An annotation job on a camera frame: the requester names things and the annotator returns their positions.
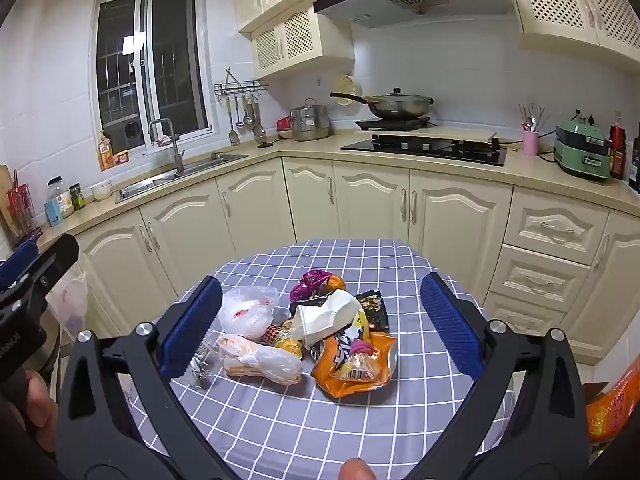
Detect black snack packet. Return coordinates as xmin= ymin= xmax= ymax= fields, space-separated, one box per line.
xmin=353 ymin=287 xmax=392 ymax=334

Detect orange snack bag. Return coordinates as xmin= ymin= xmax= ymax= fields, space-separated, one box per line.
xmin=311 ymin=332 xmax=399 ymax=399

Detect red label sauce bottle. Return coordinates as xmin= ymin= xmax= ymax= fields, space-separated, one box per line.
xmin=608 ymin=120 xmax=627 ymax=181

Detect purple foil wrapper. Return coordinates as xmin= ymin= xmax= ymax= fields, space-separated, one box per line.
xmin=289 ymin=270 xmax=347 ymax=305

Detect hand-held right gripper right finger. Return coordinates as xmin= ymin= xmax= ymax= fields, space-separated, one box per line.
xmin=400 ymin=272 xmax=588 ymax=480

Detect clear jar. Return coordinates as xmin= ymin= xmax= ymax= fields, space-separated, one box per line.
xmin=47 ymin=176 xmax=76 ymax=218

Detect small yellow red wrapper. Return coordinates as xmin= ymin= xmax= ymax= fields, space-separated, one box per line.
xmin=264 ymin=324 xmax=304 ymax=359

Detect grey checked tablecloth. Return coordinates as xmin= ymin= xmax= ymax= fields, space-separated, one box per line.
xmin=127 ymin=239 xmax=506 ymax=480

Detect steel wok with lid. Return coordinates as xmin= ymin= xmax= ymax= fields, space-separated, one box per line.
xmin=330 ymin=87 xmax=434 ymax=121

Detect black induction cooker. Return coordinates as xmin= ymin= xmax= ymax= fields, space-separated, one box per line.
xmin=355 ymin=116 xmax=432 ymax=132

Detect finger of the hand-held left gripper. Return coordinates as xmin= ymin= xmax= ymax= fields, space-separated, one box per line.
xmin=0 ymin=234 xmax=80 ymax=321
xmin=0 ymin=240 xmax=40 ymax=290

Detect large orange printed bag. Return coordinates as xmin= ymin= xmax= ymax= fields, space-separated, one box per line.
xmin=585 ymin=360 xmax=640 ymax=443

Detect cream lattice door cabinet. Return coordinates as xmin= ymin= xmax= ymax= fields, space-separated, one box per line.
xmin=251 ymin=10 xmax=356 ymax=80

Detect person's right hand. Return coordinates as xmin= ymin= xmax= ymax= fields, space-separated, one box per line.
xmin=340 ymin=457 xmax=373 ymax=480

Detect cream lower cabinets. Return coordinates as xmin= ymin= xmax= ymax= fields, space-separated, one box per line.
xmin=65 ymin=156 xmax=640 ymax=361

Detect steel ladle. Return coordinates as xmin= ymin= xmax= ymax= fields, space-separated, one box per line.
xmin=246 ymin=94 xmax=267 ymax=139

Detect clear bread wrapper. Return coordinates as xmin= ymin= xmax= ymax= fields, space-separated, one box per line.
xmin=217 ymin=334 xmax=304 ymax=386

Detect red knife holder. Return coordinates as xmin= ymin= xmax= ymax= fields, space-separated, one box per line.
xmin=6 ymin=170 xmax=43 ymax=246

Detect steel sink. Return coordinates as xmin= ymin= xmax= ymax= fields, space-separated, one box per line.
xmin=116 ymin=153 xmax=249 ymax=204

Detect white plastic bag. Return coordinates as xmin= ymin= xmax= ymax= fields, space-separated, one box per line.
xmin=217 ymin=286 xmax=280 ymax=341

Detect steel stock pot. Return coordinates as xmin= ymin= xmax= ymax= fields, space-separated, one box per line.
xmin=290 ymin=99 xmax=332 ymax=142

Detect white tissue paper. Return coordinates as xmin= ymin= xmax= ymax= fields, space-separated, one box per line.
xmin=291 ymin=290 xmax=362 ymax=348

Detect dark glass bottle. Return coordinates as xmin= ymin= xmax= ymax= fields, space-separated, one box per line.
xmin=629 ymin=122 xmax=640 ymax=193

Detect wire utensil rack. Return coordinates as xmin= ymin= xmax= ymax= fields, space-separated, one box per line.
xmin=214 ymin=80 xmax=269 ymax=97

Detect wooden cutting board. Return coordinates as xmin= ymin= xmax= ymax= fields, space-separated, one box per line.
xmin=0 ymin=165 xmax=21 ymax=247

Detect person's left hand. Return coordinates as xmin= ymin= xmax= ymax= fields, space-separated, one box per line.
xmin=24 ymin=370 xmax=60 ymax=453

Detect slotted steel spatula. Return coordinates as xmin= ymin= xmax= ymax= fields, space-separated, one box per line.
xmin=227 ymin=96 xmax=242 ymax=146

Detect black glass gas stove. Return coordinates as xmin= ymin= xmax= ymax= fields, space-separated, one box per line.
xmin=340 ymin=134 xmax=507 ymax=167

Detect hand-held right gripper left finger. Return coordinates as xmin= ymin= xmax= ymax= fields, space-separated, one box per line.
xmin=56 ymin=275 xmax=236 ymax=480

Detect hanging translucent plastic bag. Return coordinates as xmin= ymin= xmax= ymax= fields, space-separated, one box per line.
xmin=47 ymin=271 xmax=89 ymax=341

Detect cream round trivet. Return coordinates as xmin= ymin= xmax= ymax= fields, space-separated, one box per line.
xmin=332 ymin=74 xmax=356 ymax=106

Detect steel faucet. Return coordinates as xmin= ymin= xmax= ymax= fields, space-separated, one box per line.
xmin=148 ymin=118 xmax=187 ymax=174

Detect kitchen window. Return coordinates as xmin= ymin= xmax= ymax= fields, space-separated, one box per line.
xmin=92 ymin=0 xmax=213 ymax=153

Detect green electric cooker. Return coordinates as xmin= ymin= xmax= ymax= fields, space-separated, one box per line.
xmin=553 ymin=116 xmax=612 ymax=181

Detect orange seasoning packet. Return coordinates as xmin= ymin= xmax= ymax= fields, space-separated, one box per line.
xmin=97 ymin=131 xmax=116 ymax=171

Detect silver foil wrapper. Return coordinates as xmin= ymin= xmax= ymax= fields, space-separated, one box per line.
xmin=189 ymin=339 xmax=222 ymax=390

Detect cream lattice upper cabinets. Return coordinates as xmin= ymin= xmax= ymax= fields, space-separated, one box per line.
xmin=500 ymin=0 xmax=640 ymax=63

